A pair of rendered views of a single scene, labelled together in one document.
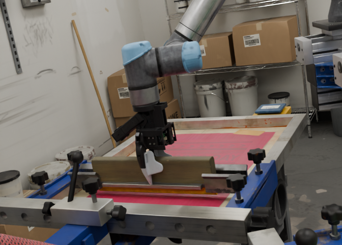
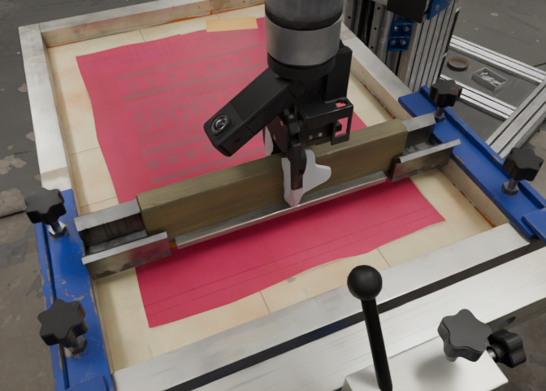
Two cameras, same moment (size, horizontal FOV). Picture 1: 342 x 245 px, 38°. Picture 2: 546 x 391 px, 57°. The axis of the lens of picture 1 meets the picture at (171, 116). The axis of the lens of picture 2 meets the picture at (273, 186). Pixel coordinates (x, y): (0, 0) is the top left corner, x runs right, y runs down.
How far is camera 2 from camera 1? 1.05 m
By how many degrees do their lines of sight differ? 53
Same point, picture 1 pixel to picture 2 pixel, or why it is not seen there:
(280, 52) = not seen: outside the picture
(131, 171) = (246, 197)
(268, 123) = (248, 0)
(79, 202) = (418, 379)
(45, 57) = not seen: outside the picture
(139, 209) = (474, 302)
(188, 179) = (360, 171)
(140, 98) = (327, 45)
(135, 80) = (327, 2)
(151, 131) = (330, 113)
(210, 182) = (405, 165)
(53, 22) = not seen: outside the picture
